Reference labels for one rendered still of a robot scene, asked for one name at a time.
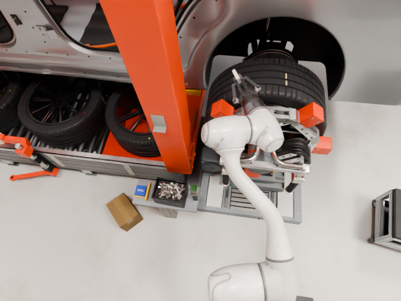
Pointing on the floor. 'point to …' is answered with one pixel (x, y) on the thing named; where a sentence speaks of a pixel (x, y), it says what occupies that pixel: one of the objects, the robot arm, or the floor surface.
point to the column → (169, 212)
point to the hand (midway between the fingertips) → (236, 76)
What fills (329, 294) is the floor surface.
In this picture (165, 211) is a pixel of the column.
